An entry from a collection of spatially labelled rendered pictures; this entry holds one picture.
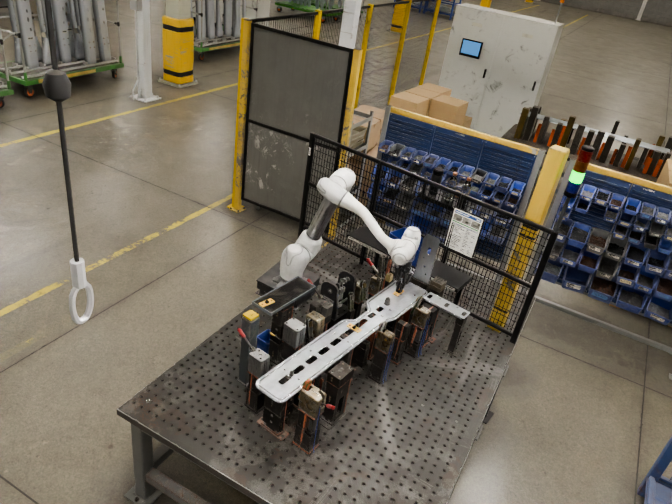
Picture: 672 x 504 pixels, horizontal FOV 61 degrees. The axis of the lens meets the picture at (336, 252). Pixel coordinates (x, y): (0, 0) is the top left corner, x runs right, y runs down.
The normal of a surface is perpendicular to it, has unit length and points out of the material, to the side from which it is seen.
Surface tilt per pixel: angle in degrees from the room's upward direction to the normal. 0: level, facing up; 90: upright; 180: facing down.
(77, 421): 0
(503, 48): 90
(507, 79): 90
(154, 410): 0
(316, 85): 90
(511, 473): 0
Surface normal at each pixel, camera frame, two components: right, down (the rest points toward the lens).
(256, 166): -0.51, 0.39
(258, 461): 0.14, -0.85
